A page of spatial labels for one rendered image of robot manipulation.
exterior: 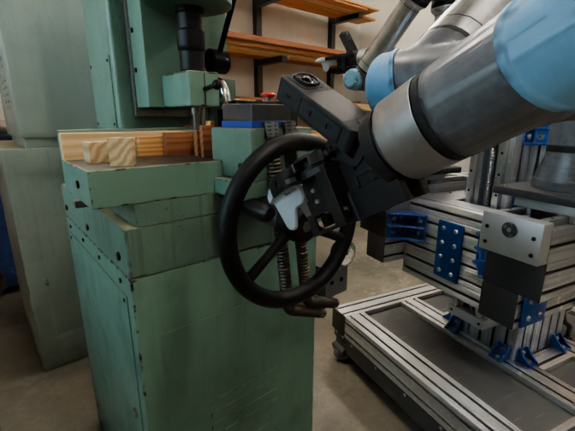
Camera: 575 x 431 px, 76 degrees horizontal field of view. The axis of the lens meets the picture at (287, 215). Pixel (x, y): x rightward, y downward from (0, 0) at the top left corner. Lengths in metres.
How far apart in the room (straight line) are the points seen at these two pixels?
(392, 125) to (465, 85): 0.06
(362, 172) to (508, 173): 0.89
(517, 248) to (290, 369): 0.60
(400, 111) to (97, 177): 0.47
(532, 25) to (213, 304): 0.67
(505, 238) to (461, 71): 0.69
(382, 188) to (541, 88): 0.14
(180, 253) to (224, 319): 0.19
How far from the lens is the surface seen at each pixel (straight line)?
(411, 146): 0.29
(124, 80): 1.00
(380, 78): 0.43
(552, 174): 1.01
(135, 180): 0.64
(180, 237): 0.69
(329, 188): 0.35
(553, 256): 0.94
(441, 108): 0.27
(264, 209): 0.47
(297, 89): 0.38
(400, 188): 0.32
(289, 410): 1.08
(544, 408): 1.33
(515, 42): 0.26
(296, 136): 0.56
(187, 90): 0.81
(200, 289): 0.75
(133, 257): 0.67
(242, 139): 0.64
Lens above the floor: 0.98
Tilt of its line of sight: 15 degrees down
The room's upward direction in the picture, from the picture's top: straight up
